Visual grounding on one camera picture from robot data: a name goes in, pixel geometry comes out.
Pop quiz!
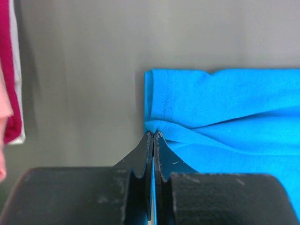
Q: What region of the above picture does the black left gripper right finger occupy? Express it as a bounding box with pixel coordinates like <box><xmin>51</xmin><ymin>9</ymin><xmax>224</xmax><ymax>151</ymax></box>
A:
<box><xmin>152</xmin><ymin>132</ymin><xmax>300</xmax><ymax>225</ymax></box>

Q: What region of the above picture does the folded magenta t shirt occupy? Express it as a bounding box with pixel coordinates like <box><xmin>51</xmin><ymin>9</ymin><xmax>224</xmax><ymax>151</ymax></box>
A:
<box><xmin>0</xmin><ymin>0</ymin><xmax>22</xmax><ymax>144</ymax></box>

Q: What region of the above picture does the folded pink t shirt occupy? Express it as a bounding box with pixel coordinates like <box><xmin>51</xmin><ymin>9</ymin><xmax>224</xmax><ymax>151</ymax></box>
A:
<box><xmin>0</xmin><ymin>69</ymin><xmax>13</xmax><ymax>182</ymax></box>

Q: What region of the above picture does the folded grey t shirt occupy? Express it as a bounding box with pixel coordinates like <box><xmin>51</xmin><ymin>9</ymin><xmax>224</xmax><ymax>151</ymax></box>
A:
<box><xmin>8</xmin><ymin>0</ymin><xmax>26</xmax><ymax>145</ymax></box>

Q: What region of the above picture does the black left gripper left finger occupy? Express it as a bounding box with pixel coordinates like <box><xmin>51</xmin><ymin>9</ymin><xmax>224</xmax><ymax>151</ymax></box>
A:
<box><xmin>0</xmin><ymin>132</ymin><xmax>153</xmax><ymax>225</ymax></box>

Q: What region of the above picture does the blue t shirt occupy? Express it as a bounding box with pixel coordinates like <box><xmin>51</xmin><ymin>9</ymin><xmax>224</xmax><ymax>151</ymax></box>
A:
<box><xmin>144</xmin><ymin>69</ymin><xmax>300</xmax><ymax>219</ymax></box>

